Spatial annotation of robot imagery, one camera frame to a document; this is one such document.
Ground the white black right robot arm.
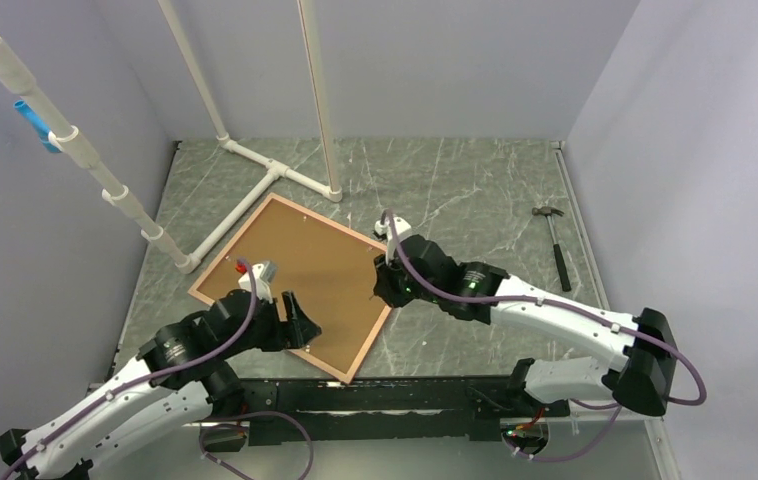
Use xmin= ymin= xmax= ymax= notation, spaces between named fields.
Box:
xmin=373 ymin=235 xmax=677 ymax=417

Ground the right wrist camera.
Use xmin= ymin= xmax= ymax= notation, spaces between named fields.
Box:
xmin=373 ymin=211 xmax=412 ymax=265

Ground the pink wooden picture frame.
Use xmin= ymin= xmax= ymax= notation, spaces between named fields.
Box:
xmin=188 ymin=194 xmax=391 ymax=383

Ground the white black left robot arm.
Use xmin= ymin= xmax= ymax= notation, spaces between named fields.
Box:
xmin=0 ymin=289 xmax=322 ymax=479

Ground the blue pipe peg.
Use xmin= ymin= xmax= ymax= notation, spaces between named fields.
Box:
xmin=13 ymin=100 xmax=60 ymax=154

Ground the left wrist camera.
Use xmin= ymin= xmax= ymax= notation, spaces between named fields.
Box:
xmin=235 ymin=260 xmax=277 ymax=303

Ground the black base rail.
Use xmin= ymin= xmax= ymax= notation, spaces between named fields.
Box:
xmin=202 ymin=375 xmax=570 ymax=446

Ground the black handled claw hammer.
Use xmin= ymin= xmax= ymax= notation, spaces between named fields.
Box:
xmin=532 ymin=206 xmax=572 ymax=292

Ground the aluminium side rail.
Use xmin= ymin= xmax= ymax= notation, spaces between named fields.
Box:
xmin=550 ymin=141 xmax=681 ymax=479

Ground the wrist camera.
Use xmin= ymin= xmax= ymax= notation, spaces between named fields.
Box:
xmin=373 ymin=211 xmax=412 ymax=265
xmin=235 ymin=260 xmax=277 ymax=303

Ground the white pvc pipe stand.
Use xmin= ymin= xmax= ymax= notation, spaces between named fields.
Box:
xmin=0 ymin=1 xmax=343 ymax=274

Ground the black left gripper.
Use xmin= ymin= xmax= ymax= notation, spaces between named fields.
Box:
xmin=218 ymin=289 xmax=321 ymax=360

